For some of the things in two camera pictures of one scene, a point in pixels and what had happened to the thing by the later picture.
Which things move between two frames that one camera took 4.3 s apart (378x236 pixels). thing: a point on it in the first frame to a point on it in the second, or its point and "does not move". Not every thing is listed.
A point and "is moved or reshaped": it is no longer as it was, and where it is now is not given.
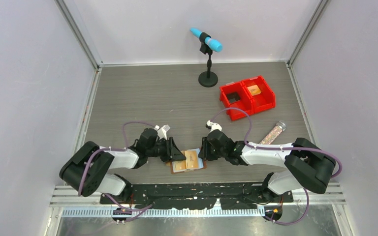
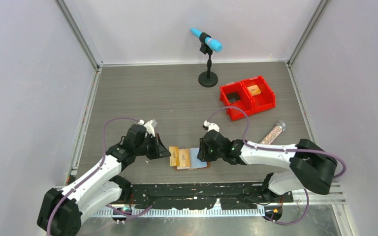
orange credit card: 179,165 is moved or reshaped
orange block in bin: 254,90 does not move
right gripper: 204,153 does not move
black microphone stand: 206,79 does not move
